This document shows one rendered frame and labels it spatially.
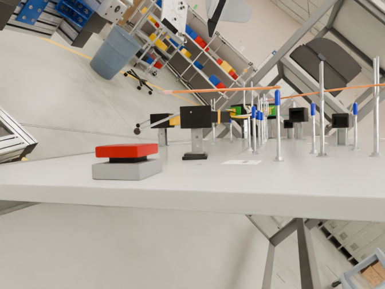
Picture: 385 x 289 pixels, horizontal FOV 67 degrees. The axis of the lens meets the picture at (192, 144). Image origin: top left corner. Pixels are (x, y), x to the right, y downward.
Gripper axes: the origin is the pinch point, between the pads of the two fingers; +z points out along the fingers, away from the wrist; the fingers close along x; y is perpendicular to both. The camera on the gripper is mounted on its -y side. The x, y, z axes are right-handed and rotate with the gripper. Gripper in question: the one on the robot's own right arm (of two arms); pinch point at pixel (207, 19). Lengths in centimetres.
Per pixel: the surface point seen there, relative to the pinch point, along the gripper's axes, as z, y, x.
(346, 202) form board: 15.0, 17.5, -22.2
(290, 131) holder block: 4, 33, 69
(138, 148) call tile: 18.8, 1.0, -14.2
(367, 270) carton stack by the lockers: 174, 444, 622
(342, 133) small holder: 3.9, 33.7, 25.3
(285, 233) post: 46, 55, 90
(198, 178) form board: 19.1, 7.6, -14.4
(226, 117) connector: 11.4, 8.2, 9.8
